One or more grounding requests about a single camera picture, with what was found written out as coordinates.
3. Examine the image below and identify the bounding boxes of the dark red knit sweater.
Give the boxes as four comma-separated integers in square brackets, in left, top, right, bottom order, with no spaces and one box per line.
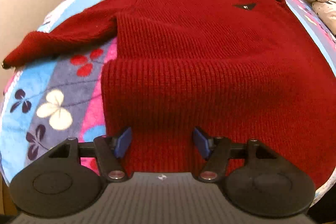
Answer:
[4,0,335,186]

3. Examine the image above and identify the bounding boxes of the colourful floral bed blanket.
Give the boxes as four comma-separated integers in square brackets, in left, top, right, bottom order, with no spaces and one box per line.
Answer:
[1,0,335,198]

